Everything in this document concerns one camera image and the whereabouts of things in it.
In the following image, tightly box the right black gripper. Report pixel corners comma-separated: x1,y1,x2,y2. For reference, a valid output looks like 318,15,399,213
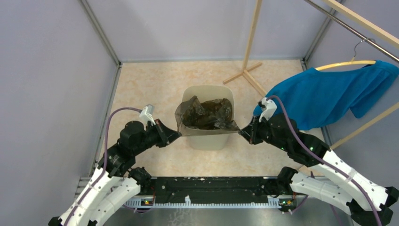
239,113,289,152

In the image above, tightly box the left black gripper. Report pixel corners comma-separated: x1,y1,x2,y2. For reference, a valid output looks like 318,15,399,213
133,118,182,155

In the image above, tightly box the dark translucent trash bag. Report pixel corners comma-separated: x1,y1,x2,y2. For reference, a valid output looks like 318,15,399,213
175,96,239,137

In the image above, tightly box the cream plastic trash bin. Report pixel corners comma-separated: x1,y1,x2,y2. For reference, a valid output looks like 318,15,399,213
175,85,239,150

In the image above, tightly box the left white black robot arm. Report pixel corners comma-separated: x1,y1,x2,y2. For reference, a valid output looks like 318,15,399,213
48,119,182,226

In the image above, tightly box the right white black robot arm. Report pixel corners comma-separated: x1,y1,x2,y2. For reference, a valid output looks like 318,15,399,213
239,113,399,226

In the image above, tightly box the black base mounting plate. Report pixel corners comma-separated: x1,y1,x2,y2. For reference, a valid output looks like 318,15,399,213
149,177,298,204

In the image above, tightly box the blue t-shirt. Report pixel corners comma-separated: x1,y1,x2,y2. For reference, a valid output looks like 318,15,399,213
266,61,399,130

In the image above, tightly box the yellow clothes hanger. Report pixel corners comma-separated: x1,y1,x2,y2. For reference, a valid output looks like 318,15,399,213
315,38,376,71

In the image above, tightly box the metal hanging rod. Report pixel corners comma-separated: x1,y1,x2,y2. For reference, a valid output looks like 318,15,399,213
305,0,399,63

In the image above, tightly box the wooden clothes rack stand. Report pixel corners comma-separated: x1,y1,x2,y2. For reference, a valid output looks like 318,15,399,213
223,0,399,149

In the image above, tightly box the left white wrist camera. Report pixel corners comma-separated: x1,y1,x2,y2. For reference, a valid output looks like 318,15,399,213
139,104,155,126

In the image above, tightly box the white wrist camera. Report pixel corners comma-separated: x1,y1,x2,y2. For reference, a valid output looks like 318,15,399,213
139,104,155,126
258,97,277,122

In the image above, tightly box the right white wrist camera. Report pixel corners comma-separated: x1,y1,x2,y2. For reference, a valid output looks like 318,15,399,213
258,97,277,122

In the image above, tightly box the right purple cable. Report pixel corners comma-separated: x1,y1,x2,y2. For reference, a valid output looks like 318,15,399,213
267,95,383,226

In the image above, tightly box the purple cable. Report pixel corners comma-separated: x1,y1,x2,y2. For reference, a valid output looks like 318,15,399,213
62,107,143,226
267,95,383,226

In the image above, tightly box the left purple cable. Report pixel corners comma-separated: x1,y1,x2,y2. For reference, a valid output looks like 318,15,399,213
62,107,143,226

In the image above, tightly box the aluminium frame rail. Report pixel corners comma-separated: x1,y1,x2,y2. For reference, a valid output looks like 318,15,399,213
79,0,122,68

